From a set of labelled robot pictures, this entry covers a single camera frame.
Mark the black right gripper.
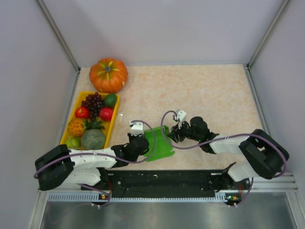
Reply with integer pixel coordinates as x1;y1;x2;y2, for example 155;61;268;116
167;119;202;143

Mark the green paper box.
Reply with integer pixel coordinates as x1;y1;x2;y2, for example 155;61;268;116
144;127;175;162

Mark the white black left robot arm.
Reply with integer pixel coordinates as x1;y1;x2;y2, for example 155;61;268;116
34;135;150;191

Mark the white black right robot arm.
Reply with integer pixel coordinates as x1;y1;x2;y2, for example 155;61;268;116
167;116;289;189

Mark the small white paper scrap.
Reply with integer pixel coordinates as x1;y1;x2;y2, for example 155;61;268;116
118;112;124;124

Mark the yellow plastic tray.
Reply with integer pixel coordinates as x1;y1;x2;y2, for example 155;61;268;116
60;91;120;148

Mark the red tomato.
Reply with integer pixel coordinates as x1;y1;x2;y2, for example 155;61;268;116
99;107;113;122

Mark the grey green melon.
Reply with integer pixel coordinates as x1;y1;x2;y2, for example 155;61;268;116
81;129;106;150

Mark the green lime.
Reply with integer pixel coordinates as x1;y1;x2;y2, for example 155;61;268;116
104;93;117;108

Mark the dark purple grape bunch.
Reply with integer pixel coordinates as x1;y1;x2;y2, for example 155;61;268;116
81;93;104;120

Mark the red apple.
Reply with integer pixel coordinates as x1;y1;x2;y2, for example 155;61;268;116
75;107;90;119

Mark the orange pineapple with leaves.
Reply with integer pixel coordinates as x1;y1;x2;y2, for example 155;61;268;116
68;118;105;137

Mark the green apple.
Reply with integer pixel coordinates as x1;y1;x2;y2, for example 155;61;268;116
65;137;81;149

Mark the orange pumpkin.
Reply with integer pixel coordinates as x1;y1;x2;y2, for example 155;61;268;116
89;58;128;93

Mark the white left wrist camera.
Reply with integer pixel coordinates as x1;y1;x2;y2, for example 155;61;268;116
130;121;144;136

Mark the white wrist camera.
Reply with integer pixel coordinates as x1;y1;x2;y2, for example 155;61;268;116
173;109;187;127
130;121;144;136

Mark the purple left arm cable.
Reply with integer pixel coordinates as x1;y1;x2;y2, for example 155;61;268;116
33;120;157;179

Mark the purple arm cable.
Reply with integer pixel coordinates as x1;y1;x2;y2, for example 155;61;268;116
161;110;289;208
33;120;157;179

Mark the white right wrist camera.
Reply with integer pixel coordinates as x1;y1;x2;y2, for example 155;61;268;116
173;109;187;127

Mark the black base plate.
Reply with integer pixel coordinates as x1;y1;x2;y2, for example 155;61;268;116
81;169;253;198

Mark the grey slotted cable duct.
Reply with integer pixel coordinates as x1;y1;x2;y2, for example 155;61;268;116
48;192;228;203

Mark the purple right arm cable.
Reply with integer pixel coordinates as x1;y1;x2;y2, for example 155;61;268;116
161;110;289;208

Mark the aluminium corner post right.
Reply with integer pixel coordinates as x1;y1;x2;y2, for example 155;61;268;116
246;0;292;69

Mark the aluminium corner post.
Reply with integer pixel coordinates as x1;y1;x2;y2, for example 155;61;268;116
35;0;81;73
246;0;292;69

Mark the aluminium corner post left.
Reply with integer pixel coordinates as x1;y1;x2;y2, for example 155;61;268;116
35;0;81;73

